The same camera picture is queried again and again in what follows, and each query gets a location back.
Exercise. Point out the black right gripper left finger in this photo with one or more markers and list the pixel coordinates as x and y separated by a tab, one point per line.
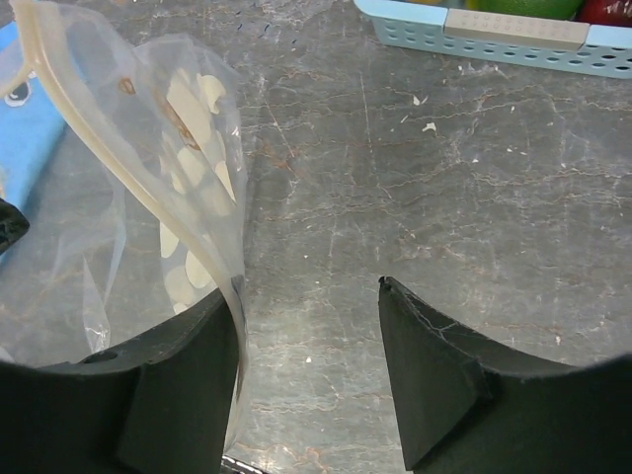
157	403

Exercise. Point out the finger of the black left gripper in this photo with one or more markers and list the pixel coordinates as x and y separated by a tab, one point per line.
13	225

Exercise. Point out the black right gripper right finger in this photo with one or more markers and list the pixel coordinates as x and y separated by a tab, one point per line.
465	403

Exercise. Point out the clear dotted zip top bag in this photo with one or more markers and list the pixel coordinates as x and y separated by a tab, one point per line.
139	212

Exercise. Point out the green toy lime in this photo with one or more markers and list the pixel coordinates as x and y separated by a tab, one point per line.
546	9

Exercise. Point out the red toy apple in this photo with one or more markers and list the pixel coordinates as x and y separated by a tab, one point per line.
616	13

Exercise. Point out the light blue plastic basket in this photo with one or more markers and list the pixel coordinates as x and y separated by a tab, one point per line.
567	46

